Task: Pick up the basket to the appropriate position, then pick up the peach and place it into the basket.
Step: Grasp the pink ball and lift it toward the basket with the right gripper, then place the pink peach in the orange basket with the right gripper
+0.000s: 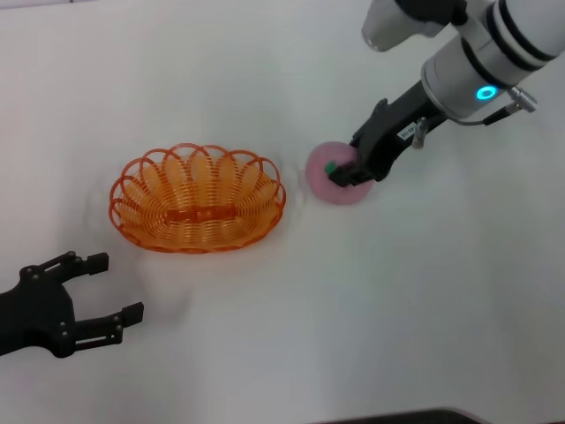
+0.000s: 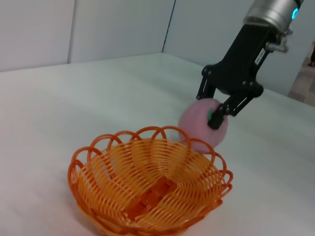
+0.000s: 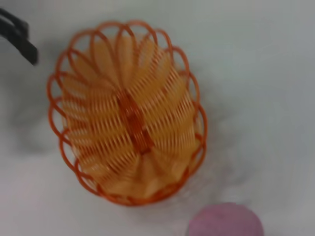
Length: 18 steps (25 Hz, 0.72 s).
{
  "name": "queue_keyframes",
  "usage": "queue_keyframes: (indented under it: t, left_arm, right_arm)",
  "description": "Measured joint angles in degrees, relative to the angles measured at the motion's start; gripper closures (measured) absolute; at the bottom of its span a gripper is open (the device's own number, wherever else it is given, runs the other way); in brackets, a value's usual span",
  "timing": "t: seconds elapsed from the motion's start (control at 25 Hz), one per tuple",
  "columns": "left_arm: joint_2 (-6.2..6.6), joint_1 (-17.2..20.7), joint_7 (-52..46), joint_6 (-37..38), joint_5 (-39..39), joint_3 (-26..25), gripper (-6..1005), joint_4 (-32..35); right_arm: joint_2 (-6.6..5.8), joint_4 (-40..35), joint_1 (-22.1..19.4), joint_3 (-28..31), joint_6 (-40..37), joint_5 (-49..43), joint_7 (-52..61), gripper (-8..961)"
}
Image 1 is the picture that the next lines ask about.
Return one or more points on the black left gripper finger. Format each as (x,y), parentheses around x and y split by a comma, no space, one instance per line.
(132,313)
(98,263)

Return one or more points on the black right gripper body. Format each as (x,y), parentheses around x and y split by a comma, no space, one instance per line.
(397,119)

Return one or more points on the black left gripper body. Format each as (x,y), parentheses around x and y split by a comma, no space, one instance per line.
(35,313)

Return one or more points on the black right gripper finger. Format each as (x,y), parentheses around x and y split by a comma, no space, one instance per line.
(371,126)
(353,174)

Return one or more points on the pink plush peach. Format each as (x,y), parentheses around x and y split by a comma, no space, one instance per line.
(318,174)

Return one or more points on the orange plastic woven basket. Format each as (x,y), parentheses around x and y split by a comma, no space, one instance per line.
(198,215)

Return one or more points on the dark curved robot base edge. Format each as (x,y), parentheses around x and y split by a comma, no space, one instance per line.
(397,417)

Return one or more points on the grey vented wrist camera box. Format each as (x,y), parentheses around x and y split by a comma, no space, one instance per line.
(388,26)

